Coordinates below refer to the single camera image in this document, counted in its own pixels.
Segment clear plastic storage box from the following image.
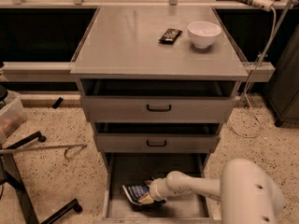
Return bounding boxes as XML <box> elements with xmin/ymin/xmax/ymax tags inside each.
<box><xmin>0</xmin><ymin>91</ymin><xmax>27</xmax><ymax>144</ymax></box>

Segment blue chip bag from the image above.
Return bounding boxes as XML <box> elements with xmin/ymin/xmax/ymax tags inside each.
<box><xmin>121</xmin><ymin>180</ymin><xmax>167</xmax><ymax>207</ymax></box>

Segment black snack packet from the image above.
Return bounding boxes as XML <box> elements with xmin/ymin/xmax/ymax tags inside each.
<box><xmin>159</xmin><ymin>28</ymin><xmax>182</xmax><ymax>44</ymax></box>

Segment grey drawer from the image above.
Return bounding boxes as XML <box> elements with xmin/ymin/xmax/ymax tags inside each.
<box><xmin>93</xmin><ymin>122</ymin><xmax>220</xmax><ymax>153</ymax></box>
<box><xmin>79</xmin><ymin>78</ymin><xmax>235</xmax><ymax>123</ymax></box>
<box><xmin>93</xmin><ymin>153</ymin><xmax>221</xmax><ymax>224</ymax></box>

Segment middle grey drawer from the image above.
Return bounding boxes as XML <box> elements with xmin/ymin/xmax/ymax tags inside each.
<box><xmin>93</xmin><ymin>122</ymin><xmax>220</xmax><ymax>153</ymax></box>

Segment white bowl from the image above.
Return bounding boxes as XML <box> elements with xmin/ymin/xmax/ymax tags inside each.
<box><xmin>188</xmin><ymin>21</ymin><xmax>221</xmax><ymax>49</ymax></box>

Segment dark cabinet at right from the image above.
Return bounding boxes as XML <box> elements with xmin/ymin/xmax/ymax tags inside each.
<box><xmin>263</xmin><ymin>25</ymin><xmax>299</xmax><ymax>127</ymax></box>

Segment grey drawer cabinet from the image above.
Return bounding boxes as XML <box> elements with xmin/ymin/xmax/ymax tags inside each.
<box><xmin>71</xmin><ymin>5</ymin><xmax>248</xmax><ymax>168</ymax></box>

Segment small black floor block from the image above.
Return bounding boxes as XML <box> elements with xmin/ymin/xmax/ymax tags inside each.
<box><xmin>52</xmin><ymin>97</ymin><xmax>64</xmax><ymax>109</ymax></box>

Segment bottom grey drawer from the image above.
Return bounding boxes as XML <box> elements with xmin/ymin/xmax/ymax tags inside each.
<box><xmin>93</xmin><ymin>153</ymin><xmax>221</xmax><ymax>224</ymax></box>

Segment white cable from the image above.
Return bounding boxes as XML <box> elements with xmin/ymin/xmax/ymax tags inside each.
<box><xmin>229</xmin><ymin>7</ymin><xmax>278</xmax><ymax>139</ymax></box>

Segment top grey drawer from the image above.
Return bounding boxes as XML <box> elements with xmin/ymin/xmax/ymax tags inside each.
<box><xmin>79</xmin><ymin>78</ymin><xmax>235</xmax><ymax>123</ymax></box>

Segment grey horizontal rail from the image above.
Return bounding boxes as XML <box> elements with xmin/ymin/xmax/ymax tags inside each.
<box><xmin>1</xmin><ymin>62</ymin><xmax>75</xmax><ymax>82</ymax></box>

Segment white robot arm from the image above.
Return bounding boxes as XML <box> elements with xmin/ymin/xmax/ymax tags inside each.
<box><xmin>138</xmin><ymin>159</ymin><xmax>284</xmax><ymax>224</ymax></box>

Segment metal rod with hook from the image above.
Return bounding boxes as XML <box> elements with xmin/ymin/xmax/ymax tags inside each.
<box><xmin>0</xmin><ymin>144</ymin><xmax>87</xmax><ymax>157</ymax></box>

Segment black rolling stand base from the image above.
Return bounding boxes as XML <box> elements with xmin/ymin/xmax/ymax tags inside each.
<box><xmin>0</xmin><ymin>132</ymin><xmax>83</xmax><ymax>224</ymax></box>

